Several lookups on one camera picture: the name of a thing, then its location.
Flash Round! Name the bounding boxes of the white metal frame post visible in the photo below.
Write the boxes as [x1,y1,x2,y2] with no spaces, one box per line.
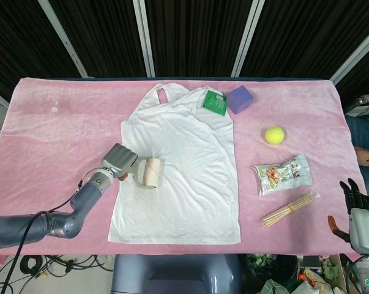
[133,0,156,78]
[330,29,369,85]
[39,0,89,78]
[232,0,266,78]

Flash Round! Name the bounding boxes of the grey round device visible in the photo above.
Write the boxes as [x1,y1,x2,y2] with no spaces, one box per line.
[345,94,369,116]

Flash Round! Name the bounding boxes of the dark bin with plants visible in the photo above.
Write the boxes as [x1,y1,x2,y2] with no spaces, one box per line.
[244,253,299,287]

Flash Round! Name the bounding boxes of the yellow tennis ball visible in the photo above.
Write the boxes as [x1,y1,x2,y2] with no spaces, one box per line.
[264,126,286,145]

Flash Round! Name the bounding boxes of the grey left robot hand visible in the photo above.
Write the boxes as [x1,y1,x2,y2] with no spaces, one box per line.
[101,143,139,181]

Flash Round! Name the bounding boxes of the purple foam cube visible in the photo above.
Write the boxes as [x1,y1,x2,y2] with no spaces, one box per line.
[225,85,255,115]

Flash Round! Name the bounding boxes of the peanut snack bag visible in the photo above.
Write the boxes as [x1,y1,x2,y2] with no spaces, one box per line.
[253,154,313,197]

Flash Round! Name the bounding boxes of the white tank top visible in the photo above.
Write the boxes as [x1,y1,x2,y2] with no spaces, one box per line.
[106,82,242,245]

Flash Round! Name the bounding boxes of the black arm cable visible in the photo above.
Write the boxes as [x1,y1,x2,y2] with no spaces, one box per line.
[3,171,93,294]

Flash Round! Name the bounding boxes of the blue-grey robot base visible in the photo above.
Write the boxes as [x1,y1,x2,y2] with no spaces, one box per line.
[111,253,245,294]

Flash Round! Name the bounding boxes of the green foil packet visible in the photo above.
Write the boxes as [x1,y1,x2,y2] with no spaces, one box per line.
[202,89,228,116]

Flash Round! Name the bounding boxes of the bundle of wooden sticks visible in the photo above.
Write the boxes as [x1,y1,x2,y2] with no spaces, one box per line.
[261,190,321,229]

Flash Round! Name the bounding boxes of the green lint roller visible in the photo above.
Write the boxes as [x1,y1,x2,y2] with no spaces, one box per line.
[118,156,161,189]

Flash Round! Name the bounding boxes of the black floor cables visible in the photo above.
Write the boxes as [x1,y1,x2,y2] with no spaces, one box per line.
[0,254,114,294]

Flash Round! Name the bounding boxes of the pink plush tablecloth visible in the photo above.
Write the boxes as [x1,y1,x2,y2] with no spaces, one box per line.
[0,77,369,264]

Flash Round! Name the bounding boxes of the person's forearm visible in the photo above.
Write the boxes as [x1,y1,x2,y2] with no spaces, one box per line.
[354,146,369,169]

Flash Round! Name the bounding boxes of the person's blue jeans leg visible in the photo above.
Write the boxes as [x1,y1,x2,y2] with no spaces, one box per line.
[345,113,369,197]

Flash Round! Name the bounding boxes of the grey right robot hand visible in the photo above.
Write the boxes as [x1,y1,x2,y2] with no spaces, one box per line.
[327,178,369,255]

